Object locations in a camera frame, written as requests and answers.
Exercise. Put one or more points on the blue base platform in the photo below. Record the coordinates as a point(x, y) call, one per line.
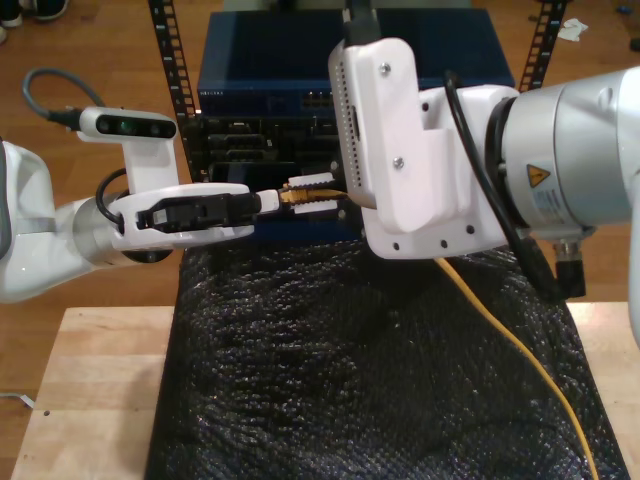
point(310, 231)

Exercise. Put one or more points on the black rack server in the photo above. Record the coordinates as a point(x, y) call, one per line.
point(240, 140)

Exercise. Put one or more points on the black bubble wrap mat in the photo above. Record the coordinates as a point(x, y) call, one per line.
point(325, 375)

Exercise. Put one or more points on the white crumpled paper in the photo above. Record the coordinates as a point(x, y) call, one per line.
point(572, 30)

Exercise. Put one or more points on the person's foot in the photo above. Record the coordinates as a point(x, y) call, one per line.
point(50, 9)
point(2, 35)
point(10, 15)

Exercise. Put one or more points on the small dark floor object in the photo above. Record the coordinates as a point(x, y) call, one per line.
point(635, 45)

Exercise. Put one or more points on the small blue floor object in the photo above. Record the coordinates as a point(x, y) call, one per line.
point(623, 8)

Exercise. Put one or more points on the blue Netgear network switch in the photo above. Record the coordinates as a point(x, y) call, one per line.
point(275, 50)

